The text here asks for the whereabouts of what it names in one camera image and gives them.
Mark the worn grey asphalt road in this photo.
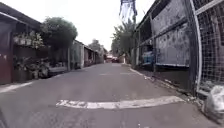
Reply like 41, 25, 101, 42
0, 62, 224, 128

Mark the dark house with plants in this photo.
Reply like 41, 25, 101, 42
0, 2, 69, 86

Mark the mesh fence with panels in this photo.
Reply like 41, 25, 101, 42
131, 0, 224, 98

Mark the round dark tree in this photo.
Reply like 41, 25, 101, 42
41, 16, 79, 51

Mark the red vehicle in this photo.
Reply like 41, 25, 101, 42
105, 54, 120, 64

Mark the white painted road line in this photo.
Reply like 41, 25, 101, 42
55, 95, 185, 110

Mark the row of low houses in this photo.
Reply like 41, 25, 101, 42
69, 39, 108, 70

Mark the hanging blue white banner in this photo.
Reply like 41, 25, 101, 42
118, 0, 138, 24

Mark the green tree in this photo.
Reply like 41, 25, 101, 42
110, 19, 137, 64

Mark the grey plastic bag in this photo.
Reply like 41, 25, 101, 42
201, 84, 224, 125

